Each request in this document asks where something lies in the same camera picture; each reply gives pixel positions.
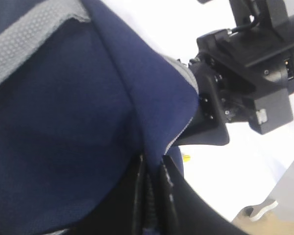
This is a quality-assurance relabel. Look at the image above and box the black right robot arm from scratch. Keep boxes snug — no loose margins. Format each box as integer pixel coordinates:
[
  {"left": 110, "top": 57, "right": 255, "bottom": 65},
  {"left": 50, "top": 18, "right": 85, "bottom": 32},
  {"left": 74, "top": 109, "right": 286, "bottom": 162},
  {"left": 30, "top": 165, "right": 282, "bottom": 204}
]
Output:
[{"left": 174, "top": 0, "right": 294, "bottom": 146}]

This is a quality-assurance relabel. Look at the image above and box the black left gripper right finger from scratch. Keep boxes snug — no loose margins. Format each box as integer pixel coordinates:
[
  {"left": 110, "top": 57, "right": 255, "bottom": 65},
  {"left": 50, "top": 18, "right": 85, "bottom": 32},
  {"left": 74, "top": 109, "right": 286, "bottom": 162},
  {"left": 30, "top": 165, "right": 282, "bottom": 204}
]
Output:
[{"left": 159, "top": 155, "right": 246, "bottom": 235}]

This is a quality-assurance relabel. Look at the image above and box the black cable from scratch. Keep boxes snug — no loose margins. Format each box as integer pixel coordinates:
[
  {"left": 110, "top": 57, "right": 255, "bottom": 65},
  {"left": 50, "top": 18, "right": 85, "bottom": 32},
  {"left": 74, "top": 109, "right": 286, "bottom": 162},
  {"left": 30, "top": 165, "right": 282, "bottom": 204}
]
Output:
[{"left": 230, "top": 14, "right": 263, "bottom": 34}]

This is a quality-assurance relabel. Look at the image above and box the navy blue insulated lunch bag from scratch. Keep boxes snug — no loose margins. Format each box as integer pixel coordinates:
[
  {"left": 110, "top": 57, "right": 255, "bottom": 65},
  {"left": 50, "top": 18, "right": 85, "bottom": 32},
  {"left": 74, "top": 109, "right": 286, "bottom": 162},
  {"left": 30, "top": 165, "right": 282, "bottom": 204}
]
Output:
[{"left": 0, "top": 0, "right": 199, "bottom": 235}]

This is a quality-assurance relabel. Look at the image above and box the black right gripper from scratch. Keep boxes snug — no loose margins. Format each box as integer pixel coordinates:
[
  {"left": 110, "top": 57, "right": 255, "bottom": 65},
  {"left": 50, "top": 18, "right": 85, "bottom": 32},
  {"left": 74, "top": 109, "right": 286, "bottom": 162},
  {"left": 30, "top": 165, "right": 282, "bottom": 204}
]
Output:
[{"left": 175, "top": 30, "right": 294, "bottom": 146}]

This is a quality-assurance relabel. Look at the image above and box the yellow banana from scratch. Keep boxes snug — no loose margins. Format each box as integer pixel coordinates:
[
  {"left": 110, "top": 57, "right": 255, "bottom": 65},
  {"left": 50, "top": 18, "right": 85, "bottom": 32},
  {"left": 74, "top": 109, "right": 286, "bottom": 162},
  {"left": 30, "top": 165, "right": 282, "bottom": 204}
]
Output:
[{"left": 182, "top": 155, "right": 191, "bottom": 163}]

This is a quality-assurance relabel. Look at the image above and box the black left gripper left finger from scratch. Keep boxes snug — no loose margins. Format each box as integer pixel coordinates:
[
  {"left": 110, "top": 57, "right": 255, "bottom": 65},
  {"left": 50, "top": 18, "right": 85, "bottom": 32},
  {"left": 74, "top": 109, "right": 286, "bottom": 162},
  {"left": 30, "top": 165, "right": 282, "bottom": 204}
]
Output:
[{"left": 71, "top": 155, "right": 146, "bottom": 235}]

